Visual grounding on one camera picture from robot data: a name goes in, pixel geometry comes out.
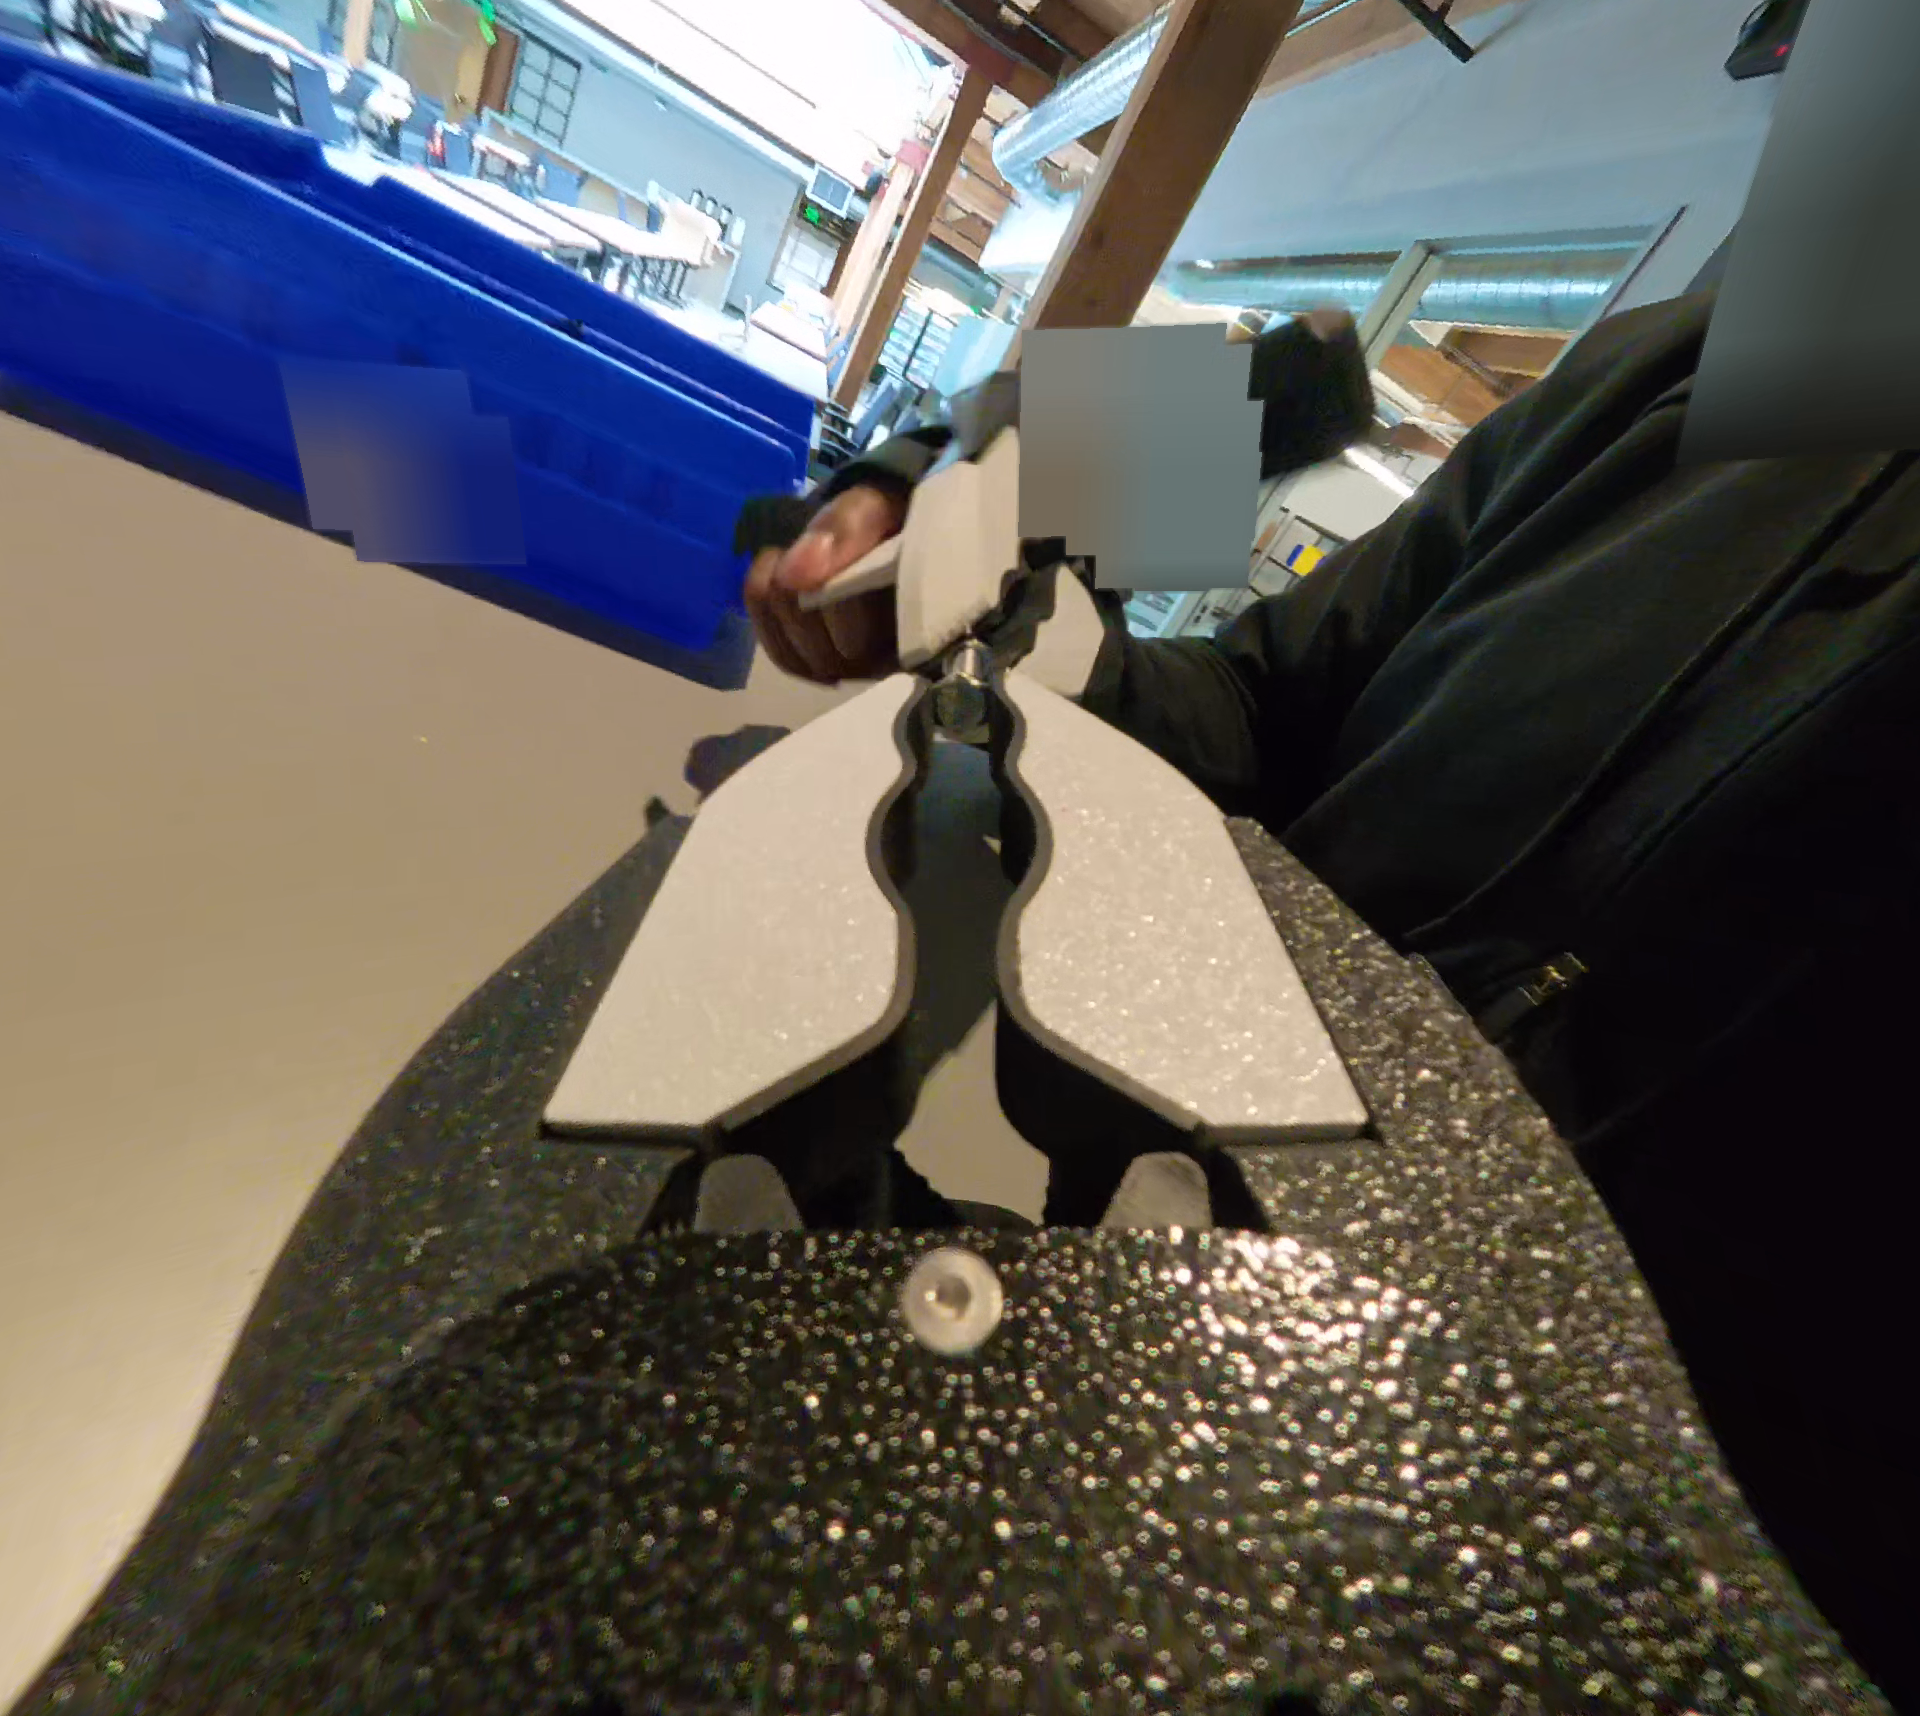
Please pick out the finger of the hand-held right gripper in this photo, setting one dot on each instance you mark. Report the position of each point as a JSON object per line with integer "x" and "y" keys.
{"x": 1076, "y": 629}
{"x": 961, "y": 547}

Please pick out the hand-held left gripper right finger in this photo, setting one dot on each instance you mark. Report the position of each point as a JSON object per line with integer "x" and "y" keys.
{"x": 1170, "y": 967}

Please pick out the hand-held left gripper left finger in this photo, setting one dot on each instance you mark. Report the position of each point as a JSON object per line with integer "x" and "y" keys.
{"x": 751, "y": 967}

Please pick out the steel bolt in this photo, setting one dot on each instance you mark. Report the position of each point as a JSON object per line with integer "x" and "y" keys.
{"x": 972, "y": 663}

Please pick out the small metal bolt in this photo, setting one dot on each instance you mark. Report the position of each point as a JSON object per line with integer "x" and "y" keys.
{"x": 961, "y": 714}

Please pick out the blue storage bin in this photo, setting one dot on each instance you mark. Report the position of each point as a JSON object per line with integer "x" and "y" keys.
{"x": 180, "y": 140}

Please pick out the person's right forearm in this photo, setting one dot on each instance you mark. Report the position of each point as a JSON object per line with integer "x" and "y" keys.
{"x": 1291, "y": 697}

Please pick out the person's right hand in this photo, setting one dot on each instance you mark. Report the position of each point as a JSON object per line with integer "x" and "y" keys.
{"x": 824, "y": 644}

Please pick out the wooden support beam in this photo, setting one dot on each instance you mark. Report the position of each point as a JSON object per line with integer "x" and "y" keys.
{"x": 1201, "y": 97}
{"x": 914, "y": 231}

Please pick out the person in black jacket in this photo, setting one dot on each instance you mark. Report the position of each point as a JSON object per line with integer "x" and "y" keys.
{"x": 1724, "y": 921}

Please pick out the black wall device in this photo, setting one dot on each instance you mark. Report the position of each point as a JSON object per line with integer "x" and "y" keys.
{"x": 1771, "y": 37}

